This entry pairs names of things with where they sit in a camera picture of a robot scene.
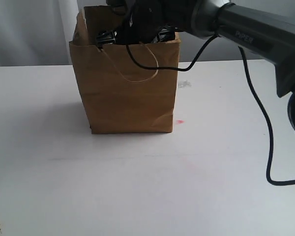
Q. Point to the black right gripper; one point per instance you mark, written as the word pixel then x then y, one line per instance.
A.
pixel 144 24

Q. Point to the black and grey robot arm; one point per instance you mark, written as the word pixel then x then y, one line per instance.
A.
pixel 270 36

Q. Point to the brown paper bag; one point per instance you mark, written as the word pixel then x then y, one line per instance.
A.
pixel 123 89

